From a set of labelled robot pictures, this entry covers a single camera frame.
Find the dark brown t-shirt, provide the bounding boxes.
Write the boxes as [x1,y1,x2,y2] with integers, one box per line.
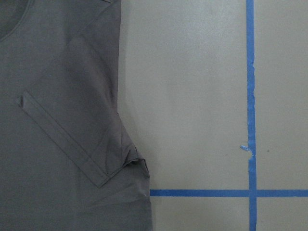
[0,0,153,231]

